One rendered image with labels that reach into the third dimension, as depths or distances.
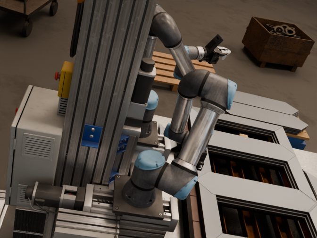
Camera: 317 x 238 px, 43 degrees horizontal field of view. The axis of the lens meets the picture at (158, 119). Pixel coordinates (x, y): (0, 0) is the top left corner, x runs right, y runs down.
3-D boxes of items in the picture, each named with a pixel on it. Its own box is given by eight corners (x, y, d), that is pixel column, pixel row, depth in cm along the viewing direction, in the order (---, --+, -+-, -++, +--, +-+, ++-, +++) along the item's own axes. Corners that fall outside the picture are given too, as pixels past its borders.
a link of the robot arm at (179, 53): (178, 18, 180) (209, 84, 217) (167, 8, 187) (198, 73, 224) (157, 33, 180) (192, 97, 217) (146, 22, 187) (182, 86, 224)
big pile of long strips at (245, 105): (294, 110, 346) (297, 105, 343) (309, 138, 313) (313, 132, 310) (207, 89, 333) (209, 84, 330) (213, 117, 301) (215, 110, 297)
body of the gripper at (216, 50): (210, 56, 237) (194, 56, 231) (216, 44, 232) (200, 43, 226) (217, 64, 233) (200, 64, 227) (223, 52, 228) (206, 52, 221)
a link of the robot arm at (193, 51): (172, 56, 223) (177, 42, 218) (188, 56, 228) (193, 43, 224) (179, 63, 217) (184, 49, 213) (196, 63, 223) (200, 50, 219)
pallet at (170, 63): (210, 70, 560) (213, 63, 554) (221, 102, 492) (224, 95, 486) (125, 51, 536) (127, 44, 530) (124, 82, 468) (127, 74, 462)
